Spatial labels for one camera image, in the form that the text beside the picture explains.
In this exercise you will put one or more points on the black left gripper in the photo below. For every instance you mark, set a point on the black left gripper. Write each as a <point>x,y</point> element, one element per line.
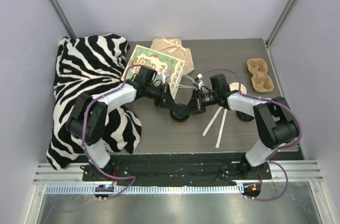
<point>163,98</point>

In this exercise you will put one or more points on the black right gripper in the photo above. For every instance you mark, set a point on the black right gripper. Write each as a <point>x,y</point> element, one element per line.
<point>198,101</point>

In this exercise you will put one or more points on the black plastic cup lid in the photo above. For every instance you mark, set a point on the black plastic cup lid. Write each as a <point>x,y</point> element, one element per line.
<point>176,114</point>

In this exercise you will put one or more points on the brown paper coffee cup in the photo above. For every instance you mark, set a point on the brown paper coffee cup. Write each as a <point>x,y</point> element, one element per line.
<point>180,122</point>

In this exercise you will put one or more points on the green illustrated paper bag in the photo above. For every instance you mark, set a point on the green illustrated paper bag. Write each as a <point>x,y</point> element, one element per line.
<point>157,61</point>

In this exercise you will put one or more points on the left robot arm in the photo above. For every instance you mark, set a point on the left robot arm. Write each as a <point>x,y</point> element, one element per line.
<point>87,120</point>

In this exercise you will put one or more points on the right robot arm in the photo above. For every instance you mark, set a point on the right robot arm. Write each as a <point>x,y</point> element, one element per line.
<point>276,124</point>

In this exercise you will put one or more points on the white wrapped straw left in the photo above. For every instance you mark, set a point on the white wrapped straw left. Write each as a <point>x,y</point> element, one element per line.
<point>211,121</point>

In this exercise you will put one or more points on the white wrapped straw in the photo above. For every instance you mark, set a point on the white wrapped straw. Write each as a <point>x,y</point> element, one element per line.
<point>221,129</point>
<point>211,121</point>

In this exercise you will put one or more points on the white wrapped straw right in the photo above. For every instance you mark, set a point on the white wrapped straw right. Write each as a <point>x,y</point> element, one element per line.
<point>221,129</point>

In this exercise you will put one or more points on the beige cloth pouch with ribbon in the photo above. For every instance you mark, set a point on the beige cloth pouch with ribbon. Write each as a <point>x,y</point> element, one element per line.
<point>174,48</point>

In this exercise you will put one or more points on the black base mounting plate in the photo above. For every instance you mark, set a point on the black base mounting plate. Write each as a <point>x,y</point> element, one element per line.
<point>163,158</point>

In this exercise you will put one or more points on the brown cardboard cup carrier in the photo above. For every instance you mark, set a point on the brown cardboard cup carrier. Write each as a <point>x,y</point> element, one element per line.
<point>260,80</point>

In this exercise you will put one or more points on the zebra print plush blanket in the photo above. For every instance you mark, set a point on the zebra print plush blanket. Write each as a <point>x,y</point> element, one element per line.
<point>90,65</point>

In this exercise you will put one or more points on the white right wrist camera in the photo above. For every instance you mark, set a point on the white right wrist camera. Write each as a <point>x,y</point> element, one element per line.
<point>198,82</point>

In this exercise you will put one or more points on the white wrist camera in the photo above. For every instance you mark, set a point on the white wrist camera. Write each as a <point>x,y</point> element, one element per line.
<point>198,82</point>
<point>163,76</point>

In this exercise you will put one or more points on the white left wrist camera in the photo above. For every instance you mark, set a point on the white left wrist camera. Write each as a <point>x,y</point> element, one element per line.
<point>163,76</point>

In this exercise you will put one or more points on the aluminium frame rail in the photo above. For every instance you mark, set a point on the aluminium frame rail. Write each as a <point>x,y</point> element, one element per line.
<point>153,173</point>

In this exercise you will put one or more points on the white slotted cable duct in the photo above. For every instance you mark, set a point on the white slotted cable duct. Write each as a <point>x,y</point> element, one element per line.
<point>140,190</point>

